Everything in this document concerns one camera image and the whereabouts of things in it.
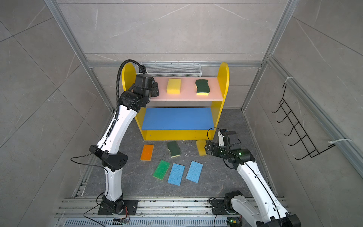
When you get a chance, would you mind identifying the yellow sponge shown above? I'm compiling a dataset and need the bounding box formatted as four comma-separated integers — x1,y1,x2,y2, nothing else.
166,79,182,95
196,140,207,156

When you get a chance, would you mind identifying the green scouring sponge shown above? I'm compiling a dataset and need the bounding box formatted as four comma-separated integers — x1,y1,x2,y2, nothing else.
167,141,181,158
195,79,210,96

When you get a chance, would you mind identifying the bright green sponge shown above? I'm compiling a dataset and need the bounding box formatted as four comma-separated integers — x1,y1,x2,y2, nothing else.
153,160,170,180

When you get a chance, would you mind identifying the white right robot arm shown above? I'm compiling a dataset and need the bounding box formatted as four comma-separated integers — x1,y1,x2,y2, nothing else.
204,129,302,227

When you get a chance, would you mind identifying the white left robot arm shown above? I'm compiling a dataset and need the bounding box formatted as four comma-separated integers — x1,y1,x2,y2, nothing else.
89,73,159,215

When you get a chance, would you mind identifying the pink upper shelf board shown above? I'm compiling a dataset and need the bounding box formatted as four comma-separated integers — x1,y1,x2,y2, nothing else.
151,77,223,101

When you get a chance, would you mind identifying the blue sponge right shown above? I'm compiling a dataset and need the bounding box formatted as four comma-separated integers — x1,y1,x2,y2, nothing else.
186,161,203,183

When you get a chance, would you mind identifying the blue sponge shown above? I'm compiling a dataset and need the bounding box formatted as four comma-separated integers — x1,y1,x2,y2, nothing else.
167,163,185,186
186,161,203,183

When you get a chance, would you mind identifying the blue sponge middle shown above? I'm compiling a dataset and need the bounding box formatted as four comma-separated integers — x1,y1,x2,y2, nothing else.
167,163,185,186

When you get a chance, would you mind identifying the orange sponge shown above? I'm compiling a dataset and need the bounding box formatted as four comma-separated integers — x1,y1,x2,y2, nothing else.
140,144,154,161

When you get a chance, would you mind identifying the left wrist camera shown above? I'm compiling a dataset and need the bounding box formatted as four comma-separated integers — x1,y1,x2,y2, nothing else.
139,65,147,74

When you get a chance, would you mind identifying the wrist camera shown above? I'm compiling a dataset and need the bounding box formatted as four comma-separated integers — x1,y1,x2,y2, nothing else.
139,65,147,74
217,129,227,147

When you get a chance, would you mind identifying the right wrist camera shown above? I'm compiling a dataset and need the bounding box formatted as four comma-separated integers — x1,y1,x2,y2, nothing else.
217,129,227,147

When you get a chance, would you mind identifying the yellow shelf unit frame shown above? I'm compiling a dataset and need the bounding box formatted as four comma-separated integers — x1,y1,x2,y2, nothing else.
133,62,230,141

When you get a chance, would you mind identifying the black corrugated cable conduit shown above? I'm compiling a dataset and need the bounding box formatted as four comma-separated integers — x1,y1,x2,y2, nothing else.
106,59,142,137

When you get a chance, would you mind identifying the black wire hook rack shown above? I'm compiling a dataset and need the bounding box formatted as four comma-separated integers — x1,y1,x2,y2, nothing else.
272,84,336,160

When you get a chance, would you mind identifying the aluminium frame profile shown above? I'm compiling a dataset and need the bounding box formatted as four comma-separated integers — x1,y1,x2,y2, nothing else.
44,0,113,112

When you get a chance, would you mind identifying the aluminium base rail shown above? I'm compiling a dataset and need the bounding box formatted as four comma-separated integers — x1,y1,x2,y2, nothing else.
54,197,249,227

